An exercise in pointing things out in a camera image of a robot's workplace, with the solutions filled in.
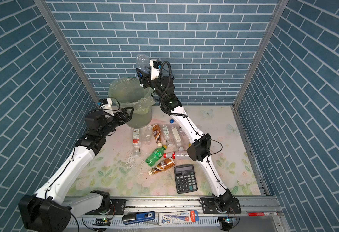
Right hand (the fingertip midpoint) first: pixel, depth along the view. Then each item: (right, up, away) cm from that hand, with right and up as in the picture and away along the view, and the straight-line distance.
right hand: (138, 67), depth 71 cm
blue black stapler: (0, -72, -5) cm, 72 cm away
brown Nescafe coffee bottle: (+5, -35, +27) cm, 45 cm away
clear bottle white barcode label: (+19, -38, +25) cm, 49 cm away
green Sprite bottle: (+7, -49, +16) cm, 52 cm away
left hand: (-6, -21, +2) cm, 22 cm away
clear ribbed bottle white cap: (-1, -37, +30) cm, 48 cm away
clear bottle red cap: (+20, -49, +17) cm, 55 cm away
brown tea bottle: (+13, -52, +11) cm, 55 cm away
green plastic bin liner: (-16, -6, +34) cm, 38 cm away
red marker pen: (+63, -73, -1) cm, 97 cm away
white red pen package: (+20, -74, -2) cm, 77 cm away
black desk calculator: (+24, -60, +10) cm, 66 cm away
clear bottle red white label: (-8, -39, +22) cm, 46 cm away
